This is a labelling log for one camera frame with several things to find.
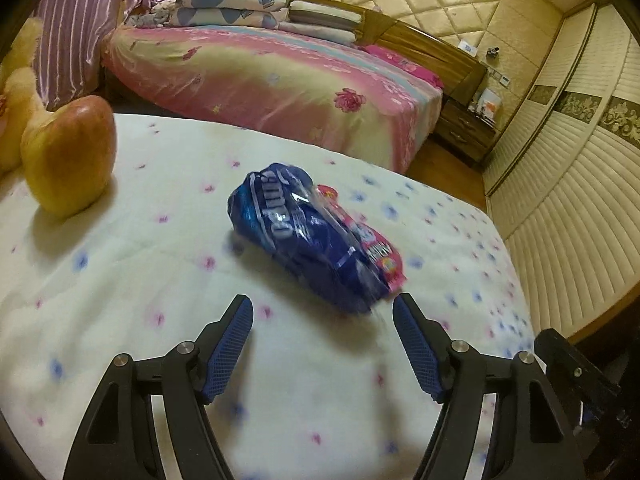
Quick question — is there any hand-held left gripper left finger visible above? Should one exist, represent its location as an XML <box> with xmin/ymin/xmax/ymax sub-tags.
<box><xmin>62</xmin><ymin>293</ymin><xmax>254</xmax><ymax>480</ymax></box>

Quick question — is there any purple striped curtain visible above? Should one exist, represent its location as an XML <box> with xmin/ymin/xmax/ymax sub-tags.
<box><xmin>31</xmin><ymin>0</ymin><xmax>290</xmax><ymax>112</ymax></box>

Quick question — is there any wooden headboard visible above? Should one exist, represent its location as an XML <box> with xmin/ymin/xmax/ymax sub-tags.
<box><xmin>289</xmin><ymin>0</ymin><xmax>490</xmax><ymax>101</ymax></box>

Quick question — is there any yellow teddy bear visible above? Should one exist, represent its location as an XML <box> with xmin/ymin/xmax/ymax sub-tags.
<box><xmin>0</xmin><ymin>14</ymin><xmax>48</xmax><ymax>177</ymax></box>

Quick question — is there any bed with pink floral sheet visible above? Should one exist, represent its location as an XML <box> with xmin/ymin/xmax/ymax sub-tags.
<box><xmin>100</xmin><ymin>25</ymin><xmax>445</xmax><ymax>177</ymax></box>

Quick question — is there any grey plush toy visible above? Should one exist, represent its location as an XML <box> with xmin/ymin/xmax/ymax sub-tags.
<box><xmin>122</xmin><ymin>0</ymin><xmax>174</xmax><ymax>29</ymax></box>

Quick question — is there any cream louvered wardrobe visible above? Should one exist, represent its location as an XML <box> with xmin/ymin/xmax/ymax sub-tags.
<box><xmin>481</xmin><ymin>2</ymin><xmax>640</xmax><ymax>335</ymax></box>

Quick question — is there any blue snack packet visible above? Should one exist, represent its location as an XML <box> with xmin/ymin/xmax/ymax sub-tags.
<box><xmin>227</xmin><ymin>162</ymin><xmax>407</xmax><ymax>315</ymax></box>

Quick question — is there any pink pillow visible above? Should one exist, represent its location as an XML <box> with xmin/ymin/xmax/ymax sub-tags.
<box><xmin>364</xmin><ymin>43</ymin><xmax>445</xmax><ymax>90</ymax></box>

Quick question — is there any folded white grey bedding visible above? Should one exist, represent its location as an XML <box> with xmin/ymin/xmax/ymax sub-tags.
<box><xmin>277</xmin><ymin>0</ymin><xmax>365</xmax><ymax>47</ymax></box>

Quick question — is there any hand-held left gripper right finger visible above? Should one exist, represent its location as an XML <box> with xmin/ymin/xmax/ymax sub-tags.
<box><xmin>392</xmin><ymin>292</ymin><xmax>587</xmax><ymax>480</ymax></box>

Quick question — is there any white orange box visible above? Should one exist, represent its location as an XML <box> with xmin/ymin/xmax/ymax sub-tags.
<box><xmin>469</xmin><ymin>87</ymin><xmax>502</xmax><ymax>125</ymax></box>

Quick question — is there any red yellow apple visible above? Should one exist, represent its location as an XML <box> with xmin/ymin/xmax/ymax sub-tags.
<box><xmin>20</xmin><ymin>94</ymin><xmax>119</xmax><ymax>219</ymax></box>

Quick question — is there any wooden nightstand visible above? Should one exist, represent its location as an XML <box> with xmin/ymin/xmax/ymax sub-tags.
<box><xmin>434</xmin><ymin>97</ymin><xmax>502</xmax><ymax>167</ymax></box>

